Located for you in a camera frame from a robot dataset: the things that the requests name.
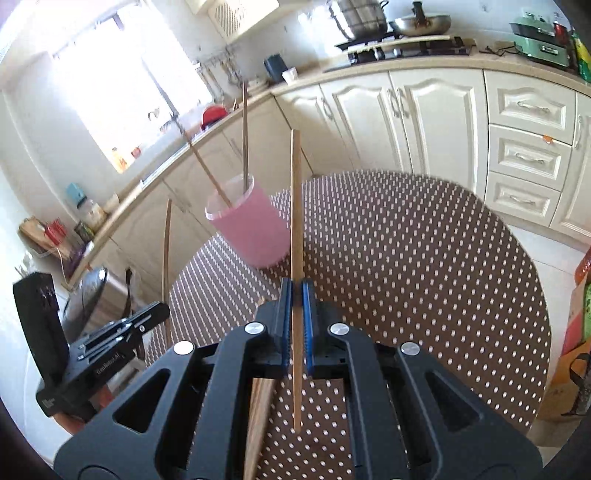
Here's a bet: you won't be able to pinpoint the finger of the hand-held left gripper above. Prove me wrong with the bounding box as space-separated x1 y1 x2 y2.
121 302 171 341

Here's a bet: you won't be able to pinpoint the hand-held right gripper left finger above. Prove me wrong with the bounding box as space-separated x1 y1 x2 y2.
54 277 296 480

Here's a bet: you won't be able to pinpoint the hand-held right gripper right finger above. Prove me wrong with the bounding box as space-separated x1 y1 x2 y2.
301 281 543 480

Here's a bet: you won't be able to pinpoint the light bamboo chopstick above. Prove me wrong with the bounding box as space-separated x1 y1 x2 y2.
178 121 233 209
253 377 278 446
242 81 251 191
242 378 267 480
163 198 174 346
290 130 304 433

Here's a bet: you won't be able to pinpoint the pink cup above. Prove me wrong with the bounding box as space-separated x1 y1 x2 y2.
204 174 291 270

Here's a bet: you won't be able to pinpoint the silver rice cooker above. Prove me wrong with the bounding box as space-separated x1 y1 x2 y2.
62 267 136 343

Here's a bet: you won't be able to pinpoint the brown polka dot tablecloth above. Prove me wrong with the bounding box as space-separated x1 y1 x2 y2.
143 170 552 480

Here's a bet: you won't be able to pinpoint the glass jar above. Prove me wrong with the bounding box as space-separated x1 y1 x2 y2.
78 198 107 232

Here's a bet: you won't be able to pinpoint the red packet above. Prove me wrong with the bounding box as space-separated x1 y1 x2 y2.
44 219 68 248

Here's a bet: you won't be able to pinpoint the light blue box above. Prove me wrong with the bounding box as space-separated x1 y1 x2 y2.
66 183 89 208

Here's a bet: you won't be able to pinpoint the chrome faucet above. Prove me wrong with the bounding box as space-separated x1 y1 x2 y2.
167 110 186 140

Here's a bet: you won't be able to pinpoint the kitchen window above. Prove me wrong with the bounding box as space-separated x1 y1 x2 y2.
50 41 219 174

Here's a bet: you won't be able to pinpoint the cream kitchen base cabinets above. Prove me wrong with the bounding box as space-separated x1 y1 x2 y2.
69 62 591 298

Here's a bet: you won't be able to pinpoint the dark blue kettle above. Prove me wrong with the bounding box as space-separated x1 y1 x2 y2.
264 54 286 84

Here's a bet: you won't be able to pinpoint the cream cabinet drawer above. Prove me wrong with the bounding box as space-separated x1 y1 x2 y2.
484 69 578 144
485 171 562 228

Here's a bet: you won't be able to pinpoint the yellow shopping bag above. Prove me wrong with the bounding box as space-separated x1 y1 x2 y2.
538 338 591 422

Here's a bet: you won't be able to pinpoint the cream drawer with orange tag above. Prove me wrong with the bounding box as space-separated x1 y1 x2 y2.
488 124 574 186

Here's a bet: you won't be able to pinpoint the orange green carton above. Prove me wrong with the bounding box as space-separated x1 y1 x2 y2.
571 250 591 343

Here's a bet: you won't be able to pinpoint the black gas hob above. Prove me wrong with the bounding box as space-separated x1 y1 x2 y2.
335 36 477 66

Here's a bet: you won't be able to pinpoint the steel steamer pot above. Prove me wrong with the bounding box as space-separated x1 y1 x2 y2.
325 0 389 42

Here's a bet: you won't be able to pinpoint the steel wok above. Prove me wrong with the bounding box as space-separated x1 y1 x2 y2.
390 2 452 37

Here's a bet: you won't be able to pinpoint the green electric cooker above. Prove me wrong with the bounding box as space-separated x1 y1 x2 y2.
510 16 573 70

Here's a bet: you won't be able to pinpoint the green bottle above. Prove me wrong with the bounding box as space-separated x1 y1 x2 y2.
574 32 591 85

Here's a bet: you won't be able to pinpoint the utensil rail with hanging tools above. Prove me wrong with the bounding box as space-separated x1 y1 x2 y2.
198 50 242 100

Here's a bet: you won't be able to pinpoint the cream lattice wall cabinet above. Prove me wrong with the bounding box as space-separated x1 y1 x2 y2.
185 0 280 40

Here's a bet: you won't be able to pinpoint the black power cable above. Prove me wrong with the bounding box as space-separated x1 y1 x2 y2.
479 42 516 59

